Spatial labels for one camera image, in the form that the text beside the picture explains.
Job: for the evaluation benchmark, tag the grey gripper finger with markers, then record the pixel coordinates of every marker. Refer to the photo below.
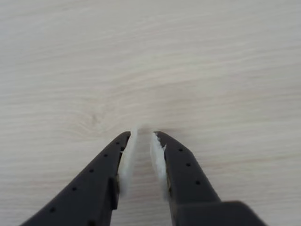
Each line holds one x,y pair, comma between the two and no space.
89,188
190,183

